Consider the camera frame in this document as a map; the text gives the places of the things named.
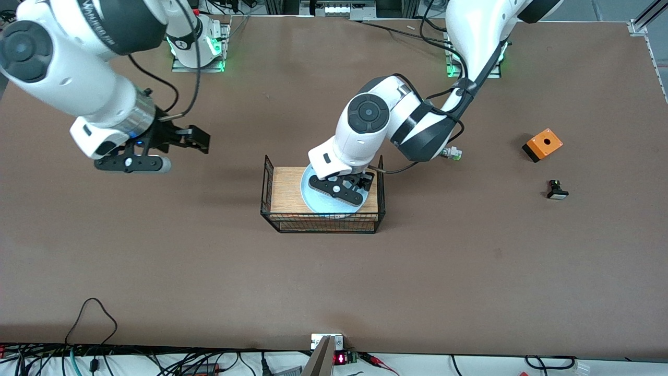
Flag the light blue plate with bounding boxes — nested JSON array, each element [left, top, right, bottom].
[[300, 166, 368, 214]]

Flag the orange button box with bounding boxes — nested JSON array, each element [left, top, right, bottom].
[[522, 128, 564, 163]]

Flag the wooden shelf board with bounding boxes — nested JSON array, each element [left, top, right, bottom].
[[270, 167, 378, 216]]

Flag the red and black probe leads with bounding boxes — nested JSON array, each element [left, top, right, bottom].
[[360, 352, 400, 376]]

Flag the grey metal bar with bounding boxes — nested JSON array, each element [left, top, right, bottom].
[[300, 335, 335, 376]]

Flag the black power adapter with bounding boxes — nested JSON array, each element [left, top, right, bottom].
[[180, 362, 220, 375]]

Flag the aluminium corner profile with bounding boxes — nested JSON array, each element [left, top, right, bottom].
[[628, 0, 668, 37]]

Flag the black wire rack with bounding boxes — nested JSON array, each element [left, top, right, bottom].
[[260, 155, 387, 234]]

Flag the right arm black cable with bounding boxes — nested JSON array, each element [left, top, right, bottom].
[[128, 0, 203, 122]]

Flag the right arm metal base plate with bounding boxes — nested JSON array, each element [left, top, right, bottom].
[[171, 22, 231, 74]]

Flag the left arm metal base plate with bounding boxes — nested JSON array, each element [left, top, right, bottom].
[[446, 31, 503, 79]]

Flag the black table cable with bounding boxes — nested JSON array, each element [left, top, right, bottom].
[[349, 16, 450, 45]]

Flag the white metal bracket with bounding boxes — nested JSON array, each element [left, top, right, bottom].
[[311, 333, 344, 351]]

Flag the black looped cable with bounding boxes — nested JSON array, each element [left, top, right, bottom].
[[65, 297, 118, 346]]

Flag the aluminium frame structure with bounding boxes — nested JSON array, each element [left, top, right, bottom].
[[264, 0, 419, 20]]

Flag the aluminium edge rail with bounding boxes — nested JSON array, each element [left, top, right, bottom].
[[645, 36, 668, 100]]

